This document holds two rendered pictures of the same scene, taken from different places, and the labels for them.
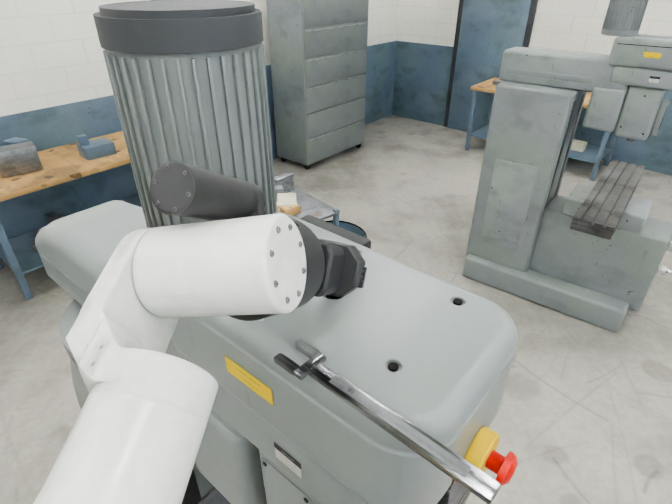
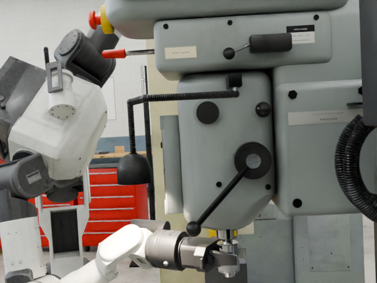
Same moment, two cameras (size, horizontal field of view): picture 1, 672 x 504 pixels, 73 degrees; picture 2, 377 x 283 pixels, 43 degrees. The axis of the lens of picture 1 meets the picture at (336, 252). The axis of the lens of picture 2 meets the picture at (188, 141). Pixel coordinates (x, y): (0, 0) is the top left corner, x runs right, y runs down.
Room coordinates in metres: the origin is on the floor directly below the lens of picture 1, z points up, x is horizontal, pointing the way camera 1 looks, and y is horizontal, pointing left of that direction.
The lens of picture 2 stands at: (1.24, -0.69, 1.55)
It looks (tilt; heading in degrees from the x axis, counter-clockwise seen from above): 3 degrees down; 141
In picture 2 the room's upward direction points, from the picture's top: 3 degrees counter-clockwise
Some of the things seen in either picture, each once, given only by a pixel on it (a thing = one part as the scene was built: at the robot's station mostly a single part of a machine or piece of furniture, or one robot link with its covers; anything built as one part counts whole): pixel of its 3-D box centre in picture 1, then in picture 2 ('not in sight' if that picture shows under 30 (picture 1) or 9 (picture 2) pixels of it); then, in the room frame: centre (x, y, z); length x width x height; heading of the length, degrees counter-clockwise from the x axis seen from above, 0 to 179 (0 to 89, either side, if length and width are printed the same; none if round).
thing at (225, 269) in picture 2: not in sight; (228, 258); (0.48, 0.00, 1.23); 0.05 x 0.05 x 0.05
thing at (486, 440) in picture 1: (481, 453); (107, 19); (0.33, -0.17, 1.76); 0.06 x 0.02 x 0.06; 140
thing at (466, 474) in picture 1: (375, 410); not in sight; (0.29, -0.04, 1.89); 0.24 x 0.04 x 0.01; 48
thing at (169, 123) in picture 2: not in sight; (172, 163); (0.41, -0.08, 1.45); 0.04 x 0.04 x 0.21; 50
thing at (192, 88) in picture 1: (199, 131); not in sight; (0.64, 0.19, 2.05); 0.20 x 0.20 x 0.32
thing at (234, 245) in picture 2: not in sight; (227, 244); (0.48, 0.00, 1.26); 0.05 x 0.05 x 0.01
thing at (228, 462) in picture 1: (262, 417); (314, 144); (0.61, 0.15, 1.47); 0.24 x 0.19 x 0.26; 140
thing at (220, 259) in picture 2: not in sight; (222, 259); (0.49, -0.03, 1.24); 0.06 x 0.02 x 0.03; 25
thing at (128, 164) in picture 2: not in sight; (133, 167); (0.39, -0.16, 1.44); 0.07 x 0.07 x 0.06
